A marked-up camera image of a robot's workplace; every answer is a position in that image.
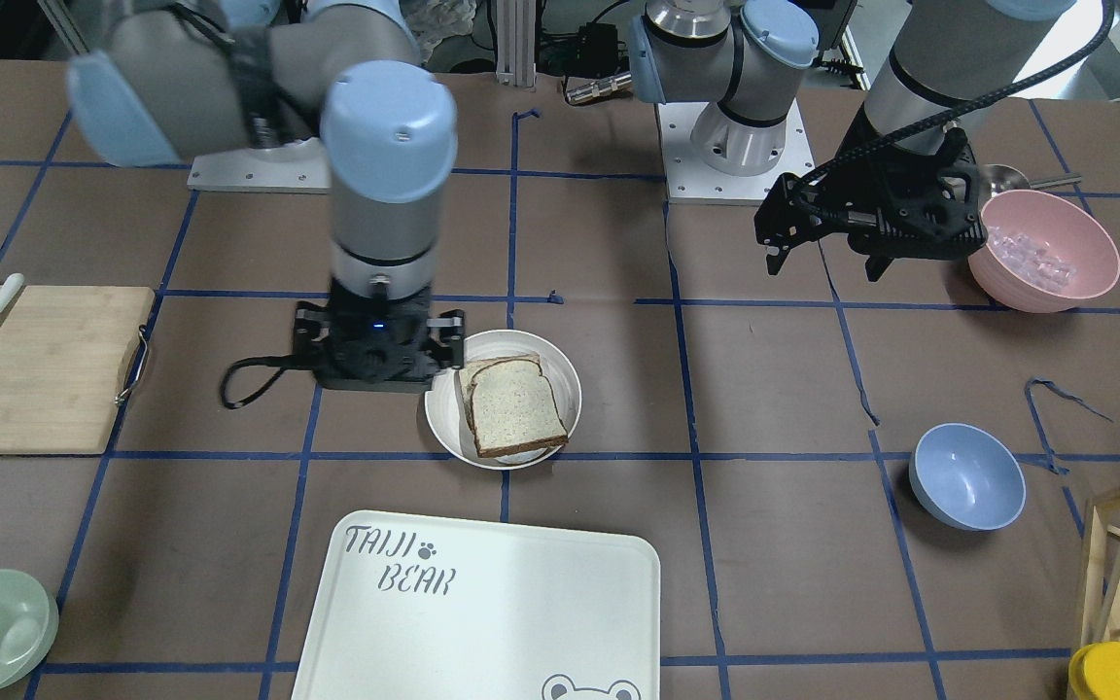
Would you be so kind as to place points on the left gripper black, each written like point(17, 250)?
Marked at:
point(864, 187)

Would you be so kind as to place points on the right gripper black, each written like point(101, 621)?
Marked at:
point(308, 335)

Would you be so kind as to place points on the bread slice from board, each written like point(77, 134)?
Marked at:
point(510, 407)

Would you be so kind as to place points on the cream round plate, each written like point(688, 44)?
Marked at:
point(444, 409)

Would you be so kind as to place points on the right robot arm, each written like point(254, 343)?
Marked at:
point(175, 80)

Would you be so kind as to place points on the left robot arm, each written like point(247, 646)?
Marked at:
point(950, 61)

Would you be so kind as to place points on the metal scoop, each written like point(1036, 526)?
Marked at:
point(1000, 178)

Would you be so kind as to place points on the pink bowl with ice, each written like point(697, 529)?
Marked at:
point(1043, 254)

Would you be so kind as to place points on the blue bowl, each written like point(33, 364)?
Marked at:
point(966, 478)

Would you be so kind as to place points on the cream bear tray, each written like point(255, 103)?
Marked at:
point(424, 607)

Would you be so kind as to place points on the wooden cutting board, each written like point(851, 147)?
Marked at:
point(65, 354)

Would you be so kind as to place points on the yellow cup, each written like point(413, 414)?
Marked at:
point(1094, 671)

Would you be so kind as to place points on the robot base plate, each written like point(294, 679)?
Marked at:
point(300, 167)
point(710, 159)

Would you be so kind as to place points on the metal board handle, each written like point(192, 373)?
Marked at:
point(136, 368)

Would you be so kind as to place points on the aluminium frame post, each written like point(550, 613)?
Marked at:
point(516, 42)

